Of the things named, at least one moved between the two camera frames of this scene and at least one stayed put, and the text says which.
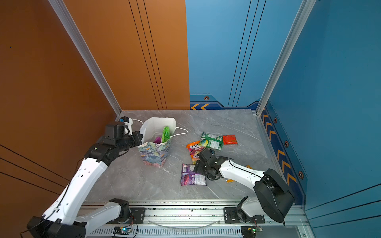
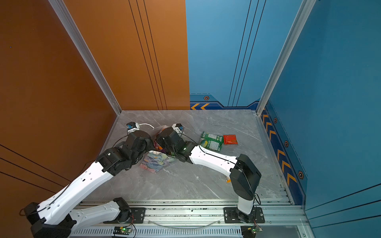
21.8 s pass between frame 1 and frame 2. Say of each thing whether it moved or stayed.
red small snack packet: stayed
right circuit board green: stayed
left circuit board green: stayed
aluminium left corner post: stayed
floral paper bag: moved
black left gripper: moved
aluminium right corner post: stayed
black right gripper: moved
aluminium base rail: stayed
